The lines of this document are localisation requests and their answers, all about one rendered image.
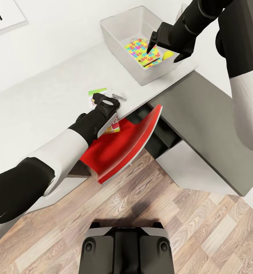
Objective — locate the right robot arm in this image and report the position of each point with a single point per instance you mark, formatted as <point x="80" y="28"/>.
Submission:
<point x="234" y="41"/>

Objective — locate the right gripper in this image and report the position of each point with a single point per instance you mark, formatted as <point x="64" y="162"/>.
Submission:
<point x="177" y="38"/>

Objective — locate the tennis ball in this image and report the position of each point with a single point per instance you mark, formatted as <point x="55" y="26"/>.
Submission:
<point x="167" y="55"/>

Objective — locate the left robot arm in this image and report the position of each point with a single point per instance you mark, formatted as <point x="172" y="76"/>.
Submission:
<point x="40" y="172"/>

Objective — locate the jigsaw puzzle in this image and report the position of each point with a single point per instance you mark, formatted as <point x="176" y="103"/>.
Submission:
<point x="155" y="61"/>
<point x="139" y="51"/>

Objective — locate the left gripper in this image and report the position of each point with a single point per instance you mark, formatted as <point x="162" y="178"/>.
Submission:
<point x="98" y="97"/>

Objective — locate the board game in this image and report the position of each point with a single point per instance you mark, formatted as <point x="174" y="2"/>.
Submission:
<point x="136" y="38"/>
<point x="114" y="127"/>

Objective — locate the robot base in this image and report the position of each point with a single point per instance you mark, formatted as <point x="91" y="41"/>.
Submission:
<point x="126" y="250"/>

